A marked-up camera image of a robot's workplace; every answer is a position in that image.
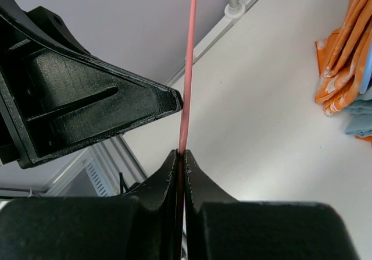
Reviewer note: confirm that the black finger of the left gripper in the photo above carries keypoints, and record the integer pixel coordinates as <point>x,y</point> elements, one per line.
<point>57,98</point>

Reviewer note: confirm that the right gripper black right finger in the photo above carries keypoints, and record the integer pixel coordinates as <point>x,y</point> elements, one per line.
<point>220,227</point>

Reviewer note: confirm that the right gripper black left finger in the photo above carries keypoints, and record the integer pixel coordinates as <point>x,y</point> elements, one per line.
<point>136,225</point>

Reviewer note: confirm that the pink wire hanger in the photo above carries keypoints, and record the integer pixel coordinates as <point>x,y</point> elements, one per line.
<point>183,135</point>

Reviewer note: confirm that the plain orange trousers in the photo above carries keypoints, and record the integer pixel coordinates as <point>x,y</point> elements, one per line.
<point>368,138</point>

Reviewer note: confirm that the light blue trousers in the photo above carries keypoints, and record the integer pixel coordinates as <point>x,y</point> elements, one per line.
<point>360,123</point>

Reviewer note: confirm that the orange white patterned trousers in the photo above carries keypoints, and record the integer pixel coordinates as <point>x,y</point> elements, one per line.
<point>342,58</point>

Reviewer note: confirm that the white metal clothes rack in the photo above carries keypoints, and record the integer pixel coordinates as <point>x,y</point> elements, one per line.
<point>233,12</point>

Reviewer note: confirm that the light blue slotted cable duct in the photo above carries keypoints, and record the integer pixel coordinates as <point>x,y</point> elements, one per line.
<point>98,181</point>

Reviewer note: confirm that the aluminium mounting rail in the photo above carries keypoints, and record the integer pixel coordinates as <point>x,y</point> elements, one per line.
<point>114,158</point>

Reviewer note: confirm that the blue wire hanger left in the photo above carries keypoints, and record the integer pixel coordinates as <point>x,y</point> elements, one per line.
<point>366,77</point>

